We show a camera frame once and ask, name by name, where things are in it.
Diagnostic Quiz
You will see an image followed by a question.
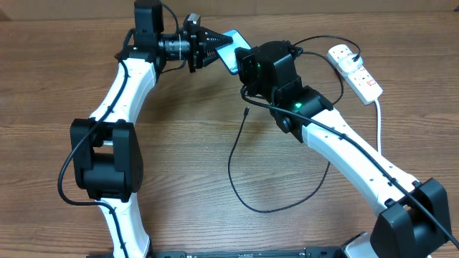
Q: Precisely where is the white charger plug adapter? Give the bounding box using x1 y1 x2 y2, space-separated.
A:
338 54 363 74

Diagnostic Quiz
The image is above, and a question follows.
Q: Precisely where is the white power strip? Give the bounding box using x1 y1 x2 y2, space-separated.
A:
327 44 383 105

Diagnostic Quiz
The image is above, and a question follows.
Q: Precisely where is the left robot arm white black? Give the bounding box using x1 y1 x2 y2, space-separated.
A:
57 1 233 257

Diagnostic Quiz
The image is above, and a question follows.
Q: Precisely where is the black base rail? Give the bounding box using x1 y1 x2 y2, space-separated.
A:
85 232 374 258

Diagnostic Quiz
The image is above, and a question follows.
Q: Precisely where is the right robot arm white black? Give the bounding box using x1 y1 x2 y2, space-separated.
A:
235 41 458 257

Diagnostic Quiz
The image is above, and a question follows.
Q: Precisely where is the Samsung Galaxy smartphone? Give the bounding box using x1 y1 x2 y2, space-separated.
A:
216 29 251 75

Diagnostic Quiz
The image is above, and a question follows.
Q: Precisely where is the white power strip cord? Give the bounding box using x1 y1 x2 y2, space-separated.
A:
373 99 383 155

